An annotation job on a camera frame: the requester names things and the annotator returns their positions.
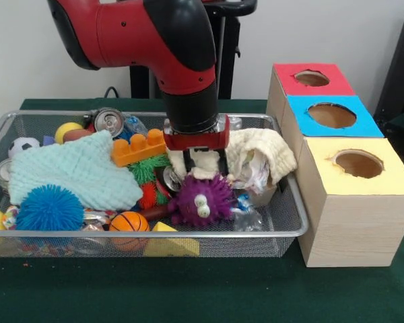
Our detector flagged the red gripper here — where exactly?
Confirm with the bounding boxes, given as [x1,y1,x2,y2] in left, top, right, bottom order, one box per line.
[163,113,231,177]

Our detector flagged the cream waffle cloth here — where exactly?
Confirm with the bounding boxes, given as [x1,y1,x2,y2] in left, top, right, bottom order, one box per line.
[168,128,298,188]

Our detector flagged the orange toy building brick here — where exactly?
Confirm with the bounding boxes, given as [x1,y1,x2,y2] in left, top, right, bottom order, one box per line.
[110,129,168,168]

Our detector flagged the mint green waffle cloth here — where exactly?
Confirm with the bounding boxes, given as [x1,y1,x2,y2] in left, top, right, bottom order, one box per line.
[8,130,144,211]

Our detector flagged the wooden box with three holes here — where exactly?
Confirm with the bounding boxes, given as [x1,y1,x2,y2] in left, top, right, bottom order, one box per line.
[265,62,404,268]

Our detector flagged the purple spiky monster toy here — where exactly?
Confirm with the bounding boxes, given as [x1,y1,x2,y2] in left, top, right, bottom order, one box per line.
[168,174,236,227]

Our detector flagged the small orange basketball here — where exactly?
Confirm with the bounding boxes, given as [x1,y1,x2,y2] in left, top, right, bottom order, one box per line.
[109,211,151,233]

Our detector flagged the silver tin can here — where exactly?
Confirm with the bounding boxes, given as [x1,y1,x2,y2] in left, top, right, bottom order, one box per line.
[93,107,126,137]

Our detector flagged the blue spiky rubber ball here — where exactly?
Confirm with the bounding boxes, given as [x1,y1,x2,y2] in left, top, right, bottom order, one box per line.
[15,184,85,231]

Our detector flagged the small soccer ball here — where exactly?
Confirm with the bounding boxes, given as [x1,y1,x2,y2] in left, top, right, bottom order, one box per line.
[8,137,41,158]

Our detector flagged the shallow wire mesh bin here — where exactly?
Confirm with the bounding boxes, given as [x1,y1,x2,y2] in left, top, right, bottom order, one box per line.
[0,110,310,258]

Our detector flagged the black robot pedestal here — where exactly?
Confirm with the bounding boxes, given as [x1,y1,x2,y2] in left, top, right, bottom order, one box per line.
[129,0,259,100]

